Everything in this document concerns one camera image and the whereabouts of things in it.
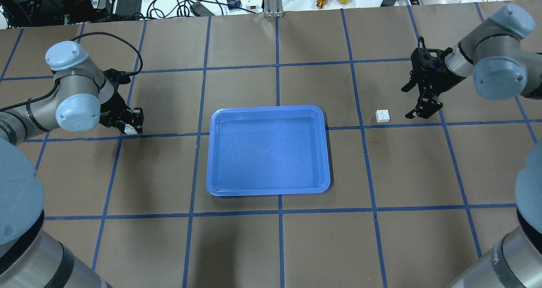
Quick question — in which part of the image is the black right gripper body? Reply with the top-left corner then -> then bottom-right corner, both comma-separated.
409,36 -> 456,100

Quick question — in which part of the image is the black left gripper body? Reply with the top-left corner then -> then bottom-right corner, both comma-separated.
100,69 -> 130,124

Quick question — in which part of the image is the white square building block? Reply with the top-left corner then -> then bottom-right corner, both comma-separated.
375,110 -> 391,123

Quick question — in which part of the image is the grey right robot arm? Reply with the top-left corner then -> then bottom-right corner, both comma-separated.
401,3 -> 542,288

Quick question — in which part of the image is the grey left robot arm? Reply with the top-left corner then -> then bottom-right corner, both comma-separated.
0,40 -> 144,288

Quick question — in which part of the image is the blue plastic tray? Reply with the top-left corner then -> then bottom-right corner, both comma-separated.
206,105 -> 331,196

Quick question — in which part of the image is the black power adapter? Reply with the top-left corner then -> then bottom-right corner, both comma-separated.
114,0 -> 143,17

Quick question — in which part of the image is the black electronics pile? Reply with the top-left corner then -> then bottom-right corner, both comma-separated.
0,0 -> 115,28

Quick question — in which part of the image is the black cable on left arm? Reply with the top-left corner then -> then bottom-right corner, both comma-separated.
0,32 -> 143,113

